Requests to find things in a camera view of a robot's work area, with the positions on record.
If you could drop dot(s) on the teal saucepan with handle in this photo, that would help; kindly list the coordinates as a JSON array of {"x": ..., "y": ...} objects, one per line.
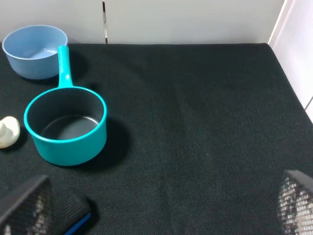
[{"x": 67, "y": 123}]

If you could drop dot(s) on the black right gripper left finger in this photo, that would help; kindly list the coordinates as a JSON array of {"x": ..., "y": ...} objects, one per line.
[{"x": 28, "y": 209}]

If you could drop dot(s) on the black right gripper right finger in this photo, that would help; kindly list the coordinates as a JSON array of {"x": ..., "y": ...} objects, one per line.
[{"x": 295, "y": 203}]

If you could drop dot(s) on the black and blue sponge block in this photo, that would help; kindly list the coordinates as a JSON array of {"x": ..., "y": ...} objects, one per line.
[{"x": 71, "y": 211}]

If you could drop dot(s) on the light blue bowl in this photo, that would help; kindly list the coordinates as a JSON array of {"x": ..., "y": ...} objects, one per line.
[{"x": 32, "y": 51}]

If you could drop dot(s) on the black tablecloth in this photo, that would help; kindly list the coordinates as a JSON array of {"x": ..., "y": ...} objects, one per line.
[{"x": 198, "y": 139}]

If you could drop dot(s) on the white garlic bulb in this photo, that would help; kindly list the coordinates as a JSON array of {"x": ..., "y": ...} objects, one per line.
[{"x": 9, "y": 131}]

